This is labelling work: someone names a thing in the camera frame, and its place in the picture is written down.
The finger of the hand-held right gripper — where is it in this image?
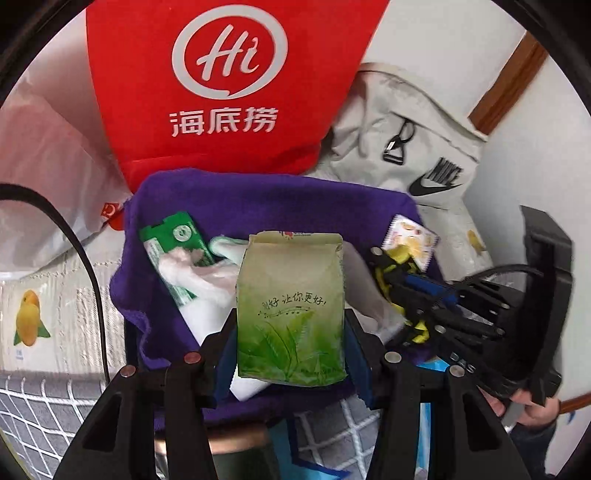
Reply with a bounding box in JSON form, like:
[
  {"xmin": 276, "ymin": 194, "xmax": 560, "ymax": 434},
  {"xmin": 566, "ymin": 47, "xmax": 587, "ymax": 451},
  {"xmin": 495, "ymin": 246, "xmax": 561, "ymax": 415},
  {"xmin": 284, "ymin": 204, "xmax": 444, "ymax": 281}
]
[
  {"xmin": 397, "ymin": 300, "xmax": 504, "ymax": 346},
  {"xmin": 369, "ymin": 247, "xmax": 509, "ymax": 311}
]

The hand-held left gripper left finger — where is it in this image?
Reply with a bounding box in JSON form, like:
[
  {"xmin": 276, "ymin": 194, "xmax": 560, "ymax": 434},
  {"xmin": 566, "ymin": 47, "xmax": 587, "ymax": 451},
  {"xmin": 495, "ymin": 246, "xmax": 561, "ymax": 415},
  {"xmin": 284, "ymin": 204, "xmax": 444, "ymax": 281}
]
[{"xmin": 53, "ymin": 308, "xmax": 241, "ymax": 480}]

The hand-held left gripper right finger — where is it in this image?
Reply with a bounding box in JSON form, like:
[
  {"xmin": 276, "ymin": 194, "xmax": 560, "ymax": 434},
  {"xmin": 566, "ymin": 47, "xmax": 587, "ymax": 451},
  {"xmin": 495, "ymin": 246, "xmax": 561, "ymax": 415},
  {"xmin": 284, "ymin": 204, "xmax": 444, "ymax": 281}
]
[{"xmin": 344, "ymin": 308, "xmax": 532, "ymax": 480}]

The orange print snack packet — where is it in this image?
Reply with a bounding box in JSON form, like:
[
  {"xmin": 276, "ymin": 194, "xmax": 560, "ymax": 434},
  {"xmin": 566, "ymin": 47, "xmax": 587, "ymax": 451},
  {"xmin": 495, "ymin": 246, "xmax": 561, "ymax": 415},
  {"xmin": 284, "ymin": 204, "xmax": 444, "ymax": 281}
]
[{"xmin": 382, "ymin": 215, "xmax": 439, "ymax": 273}]

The translucent mesh bag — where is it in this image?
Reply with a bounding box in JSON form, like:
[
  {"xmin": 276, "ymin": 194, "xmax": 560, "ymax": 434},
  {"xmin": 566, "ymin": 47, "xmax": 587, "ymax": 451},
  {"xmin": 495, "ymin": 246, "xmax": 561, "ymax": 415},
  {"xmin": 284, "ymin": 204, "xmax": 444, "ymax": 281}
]
[{"xmin": 344, "ymin": 242, "xmax": 409, "ymax": 344}]

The green tissue packet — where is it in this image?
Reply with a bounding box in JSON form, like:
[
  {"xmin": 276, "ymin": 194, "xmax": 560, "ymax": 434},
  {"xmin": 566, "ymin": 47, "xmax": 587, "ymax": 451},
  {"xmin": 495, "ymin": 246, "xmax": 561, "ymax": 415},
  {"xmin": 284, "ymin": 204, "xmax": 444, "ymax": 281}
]
[{"xmin": 236, "ymin": 231, "xmax": 348, "ymax": 386}]

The clear plastic film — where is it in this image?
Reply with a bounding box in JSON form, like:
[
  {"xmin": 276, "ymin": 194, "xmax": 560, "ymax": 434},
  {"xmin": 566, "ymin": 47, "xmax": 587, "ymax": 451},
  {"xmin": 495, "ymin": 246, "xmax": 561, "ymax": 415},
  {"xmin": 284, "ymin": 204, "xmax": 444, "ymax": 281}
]
[{"xmin": 159, "ymin": 249, "xmax": 238, "ymax": 305}]

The green wipes packet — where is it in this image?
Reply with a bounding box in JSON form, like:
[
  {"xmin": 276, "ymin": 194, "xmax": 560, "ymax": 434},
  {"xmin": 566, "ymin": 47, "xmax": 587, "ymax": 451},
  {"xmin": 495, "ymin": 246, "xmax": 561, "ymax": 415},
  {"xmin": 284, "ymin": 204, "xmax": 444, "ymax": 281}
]
[{"xmin": 139, "ymin": 211, "xmax": 218, "ymax": 308}]

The person's right forearm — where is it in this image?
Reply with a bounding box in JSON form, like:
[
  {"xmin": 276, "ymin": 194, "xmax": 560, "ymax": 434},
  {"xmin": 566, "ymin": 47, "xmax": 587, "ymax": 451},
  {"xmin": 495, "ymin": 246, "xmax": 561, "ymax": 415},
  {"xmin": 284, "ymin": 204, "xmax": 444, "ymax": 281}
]
[{"xmin": 508, "ymin": 422, "xmax": 559, "ymax": 480}]

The person's right hand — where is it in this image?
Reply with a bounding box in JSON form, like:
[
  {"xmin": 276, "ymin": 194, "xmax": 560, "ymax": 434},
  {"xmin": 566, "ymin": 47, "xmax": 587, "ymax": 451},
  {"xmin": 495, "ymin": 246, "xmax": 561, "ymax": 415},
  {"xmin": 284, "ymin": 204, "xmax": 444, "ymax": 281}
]
[{"xmin": 480, "ymin": 388, "xmax": 561, "ymax": 431}]

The blue tissue pack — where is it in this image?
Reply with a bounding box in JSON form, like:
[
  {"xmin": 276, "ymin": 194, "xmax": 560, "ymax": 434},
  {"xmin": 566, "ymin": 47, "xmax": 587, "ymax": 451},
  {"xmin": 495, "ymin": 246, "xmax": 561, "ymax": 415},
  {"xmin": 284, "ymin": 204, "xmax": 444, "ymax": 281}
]
[{"xmin": 416, "ymin": 359, "xmax": 451, "ymax": 480}]

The fruit print mat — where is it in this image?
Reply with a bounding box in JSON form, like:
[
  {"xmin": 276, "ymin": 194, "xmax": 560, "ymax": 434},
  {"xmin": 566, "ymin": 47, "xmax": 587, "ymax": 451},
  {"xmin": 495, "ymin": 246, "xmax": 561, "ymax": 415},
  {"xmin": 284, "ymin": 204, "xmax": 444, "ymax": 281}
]
[{"xmin": 0, "ymin": 203, "xmax": 490, "ymax": 377}]

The purple towel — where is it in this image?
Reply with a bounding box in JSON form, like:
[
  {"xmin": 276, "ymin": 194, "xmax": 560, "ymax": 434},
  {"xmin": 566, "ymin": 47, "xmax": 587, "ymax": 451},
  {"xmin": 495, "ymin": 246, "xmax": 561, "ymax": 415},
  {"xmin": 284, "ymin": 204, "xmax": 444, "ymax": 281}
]
[{"xmin": 110, "ymin": 168, "xmax": 437, "ymax": 428}]

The grey waist bag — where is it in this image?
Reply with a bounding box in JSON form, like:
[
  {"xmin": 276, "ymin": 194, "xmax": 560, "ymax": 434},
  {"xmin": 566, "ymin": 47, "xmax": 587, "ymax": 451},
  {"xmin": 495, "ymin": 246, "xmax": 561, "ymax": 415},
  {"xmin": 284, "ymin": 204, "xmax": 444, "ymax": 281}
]
[{"xmin": 307, "ymin": 62, "xmax": 490, "ymax": 210}]

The grey checked blanket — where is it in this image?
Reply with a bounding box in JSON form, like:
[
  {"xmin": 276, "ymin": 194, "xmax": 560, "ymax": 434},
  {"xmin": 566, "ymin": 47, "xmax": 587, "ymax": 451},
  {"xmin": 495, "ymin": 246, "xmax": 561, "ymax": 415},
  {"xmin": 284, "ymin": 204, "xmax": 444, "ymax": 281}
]
[{"xmin": 0, "ymin": 369, "xmax": 384, "ymax": 480}]

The white plastic shopping bag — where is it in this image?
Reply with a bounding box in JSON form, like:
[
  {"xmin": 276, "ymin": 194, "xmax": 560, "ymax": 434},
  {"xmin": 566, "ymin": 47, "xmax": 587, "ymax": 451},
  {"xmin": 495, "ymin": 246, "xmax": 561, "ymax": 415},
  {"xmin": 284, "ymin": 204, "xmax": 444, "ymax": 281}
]
[{"xmin": 0, "ymin": 69, "xmax": 134, "ymax": 273}]

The red paper bag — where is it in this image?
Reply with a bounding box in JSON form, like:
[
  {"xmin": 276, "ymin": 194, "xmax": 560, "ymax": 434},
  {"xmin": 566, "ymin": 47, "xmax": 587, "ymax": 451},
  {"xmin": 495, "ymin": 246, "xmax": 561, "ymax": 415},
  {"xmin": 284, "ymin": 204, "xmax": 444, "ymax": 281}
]
[{"xmin": 85, "ymin": 0, "xmax": 391, "ymax": 192}]

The thick black cable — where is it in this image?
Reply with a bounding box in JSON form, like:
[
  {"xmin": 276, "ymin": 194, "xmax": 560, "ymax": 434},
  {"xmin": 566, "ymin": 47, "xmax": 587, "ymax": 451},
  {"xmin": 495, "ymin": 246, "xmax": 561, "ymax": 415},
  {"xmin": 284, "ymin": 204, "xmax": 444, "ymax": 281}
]
[{"xmin": 0, "ymin": 184, "xmax": 112, "ymax": 384}]

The wooden door frame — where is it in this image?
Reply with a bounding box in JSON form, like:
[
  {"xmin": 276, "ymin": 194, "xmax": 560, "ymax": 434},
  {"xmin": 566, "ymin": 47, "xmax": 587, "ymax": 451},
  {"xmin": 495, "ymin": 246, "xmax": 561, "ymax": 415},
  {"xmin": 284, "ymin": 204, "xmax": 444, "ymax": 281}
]
[{"xmin": 468, "ymin": 32, "xmax": 550, "ymax": 137}]

